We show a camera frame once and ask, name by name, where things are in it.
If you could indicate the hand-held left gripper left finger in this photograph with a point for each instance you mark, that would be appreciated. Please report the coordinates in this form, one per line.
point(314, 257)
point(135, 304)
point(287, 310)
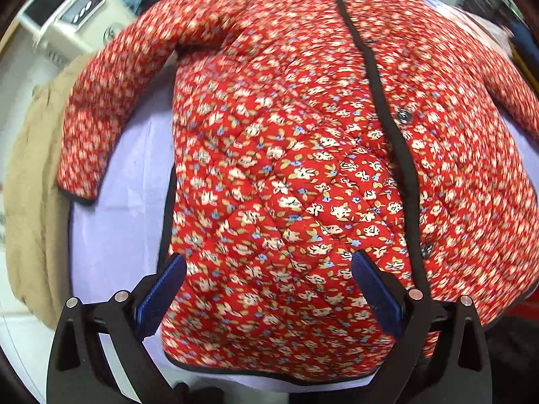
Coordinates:
point(162, 290)

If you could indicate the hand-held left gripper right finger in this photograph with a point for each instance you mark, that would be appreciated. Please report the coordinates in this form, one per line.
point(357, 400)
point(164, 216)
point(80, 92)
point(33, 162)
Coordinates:
point(379, 290)

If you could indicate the pink cloth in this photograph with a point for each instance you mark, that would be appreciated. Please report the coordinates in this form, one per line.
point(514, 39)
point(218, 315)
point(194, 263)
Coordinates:
point(480, 29)

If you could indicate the dark cloth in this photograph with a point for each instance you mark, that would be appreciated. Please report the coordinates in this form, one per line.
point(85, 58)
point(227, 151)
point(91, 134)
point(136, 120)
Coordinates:
point(509, 349)

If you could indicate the tan garment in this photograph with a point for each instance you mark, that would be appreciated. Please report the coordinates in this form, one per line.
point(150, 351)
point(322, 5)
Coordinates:
point(33, 176)

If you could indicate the red floral quilted jacket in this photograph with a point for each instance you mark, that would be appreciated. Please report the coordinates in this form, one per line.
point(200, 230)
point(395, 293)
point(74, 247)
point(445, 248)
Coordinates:
point(294, 155)

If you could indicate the white appliance with dark panels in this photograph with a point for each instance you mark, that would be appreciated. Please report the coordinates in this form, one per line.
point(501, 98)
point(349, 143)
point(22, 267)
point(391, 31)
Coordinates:
point(63, 8)

